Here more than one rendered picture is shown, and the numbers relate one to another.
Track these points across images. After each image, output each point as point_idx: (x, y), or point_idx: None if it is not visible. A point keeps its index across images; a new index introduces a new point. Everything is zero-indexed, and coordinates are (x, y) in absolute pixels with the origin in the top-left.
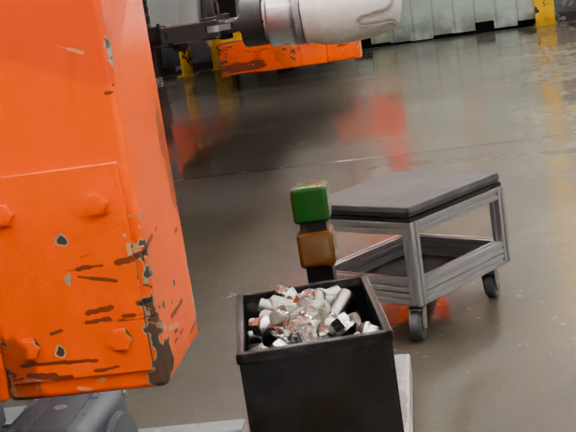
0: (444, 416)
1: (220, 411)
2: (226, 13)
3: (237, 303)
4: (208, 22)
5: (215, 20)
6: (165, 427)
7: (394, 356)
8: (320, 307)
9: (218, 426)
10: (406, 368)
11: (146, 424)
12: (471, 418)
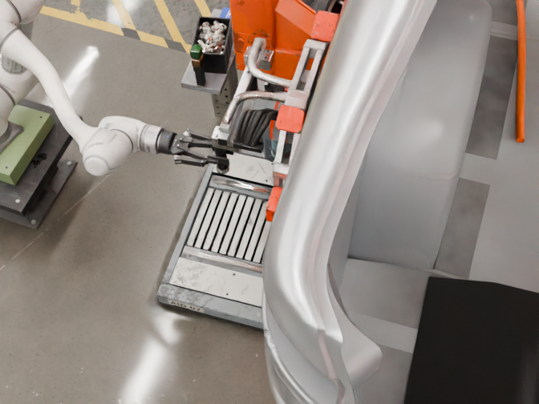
0: (119, 318)
1: (222, 384)
2: (178, 143)
3: (225, 48)
4: (190, 129)
5: (187, 128)
6: (254, 318)
7: (184, 82)
8: (208, 30)
9: (229, 306)
10: (184, 74)
11: (265, 385)
12: (109, 309)
